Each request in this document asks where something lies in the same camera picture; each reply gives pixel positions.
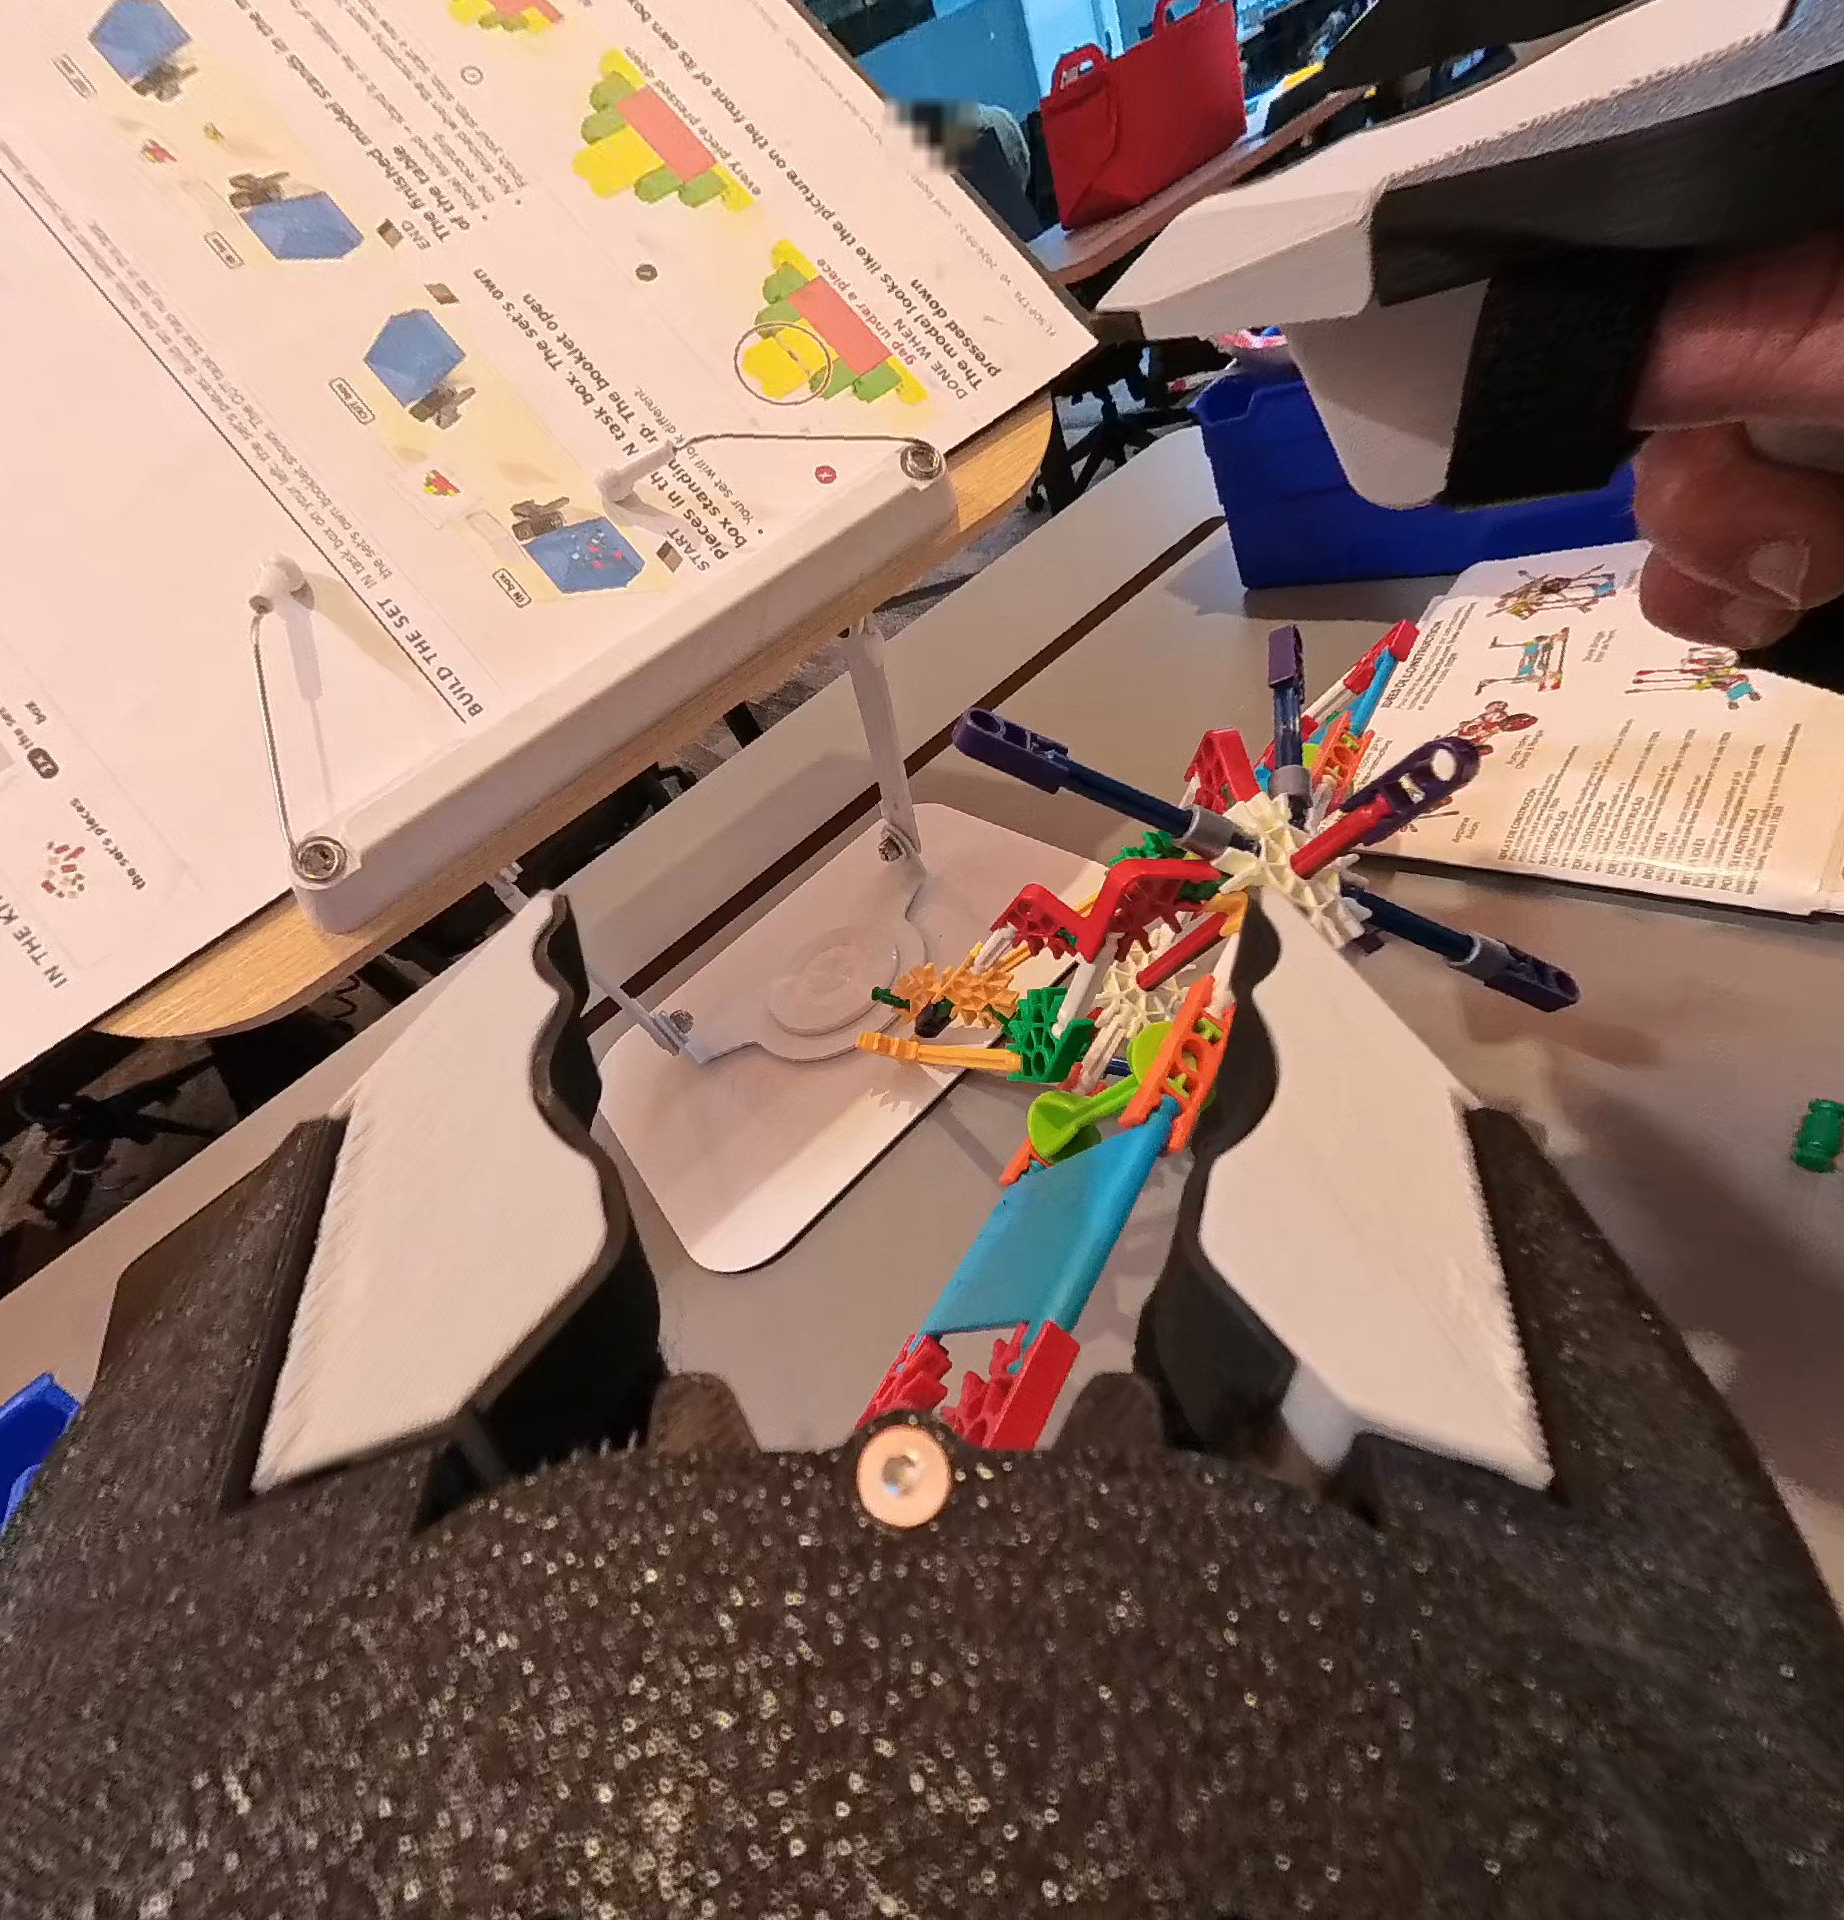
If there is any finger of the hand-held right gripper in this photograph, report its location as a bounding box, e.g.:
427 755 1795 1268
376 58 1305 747
1096 0 1844 343

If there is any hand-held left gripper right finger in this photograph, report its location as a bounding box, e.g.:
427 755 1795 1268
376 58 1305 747
1137 893 1558 1494

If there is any printed instruction sheet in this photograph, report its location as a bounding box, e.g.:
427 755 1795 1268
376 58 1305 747
0 0 1101 1103

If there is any person's right hand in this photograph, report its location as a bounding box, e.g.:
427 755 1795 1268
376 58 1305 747
1625 231 1844 653

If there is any brown background table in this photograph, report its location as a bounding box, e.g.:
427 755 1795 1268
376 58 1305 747
1034 90 1383 294

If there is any illustrated instruction booklet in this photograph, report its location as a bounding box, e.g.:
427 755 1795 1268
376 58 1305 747
1349 554 1844 920

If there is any colourful rod and connector model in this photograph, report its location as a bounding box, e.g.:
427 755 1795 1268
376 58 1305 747
854 621 1584 1458

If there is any red tote bag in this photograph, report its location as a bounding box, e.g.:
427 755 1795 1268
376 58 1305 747
1042 43 1164 229
1108 0 1249 203

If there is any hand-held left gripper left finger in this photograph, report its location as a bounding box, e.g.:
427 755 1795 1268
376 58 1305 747
246 892 670 1501

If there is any white document stand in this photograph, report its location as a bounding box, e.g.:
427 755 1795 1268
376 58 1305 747
246 426 1121 1277

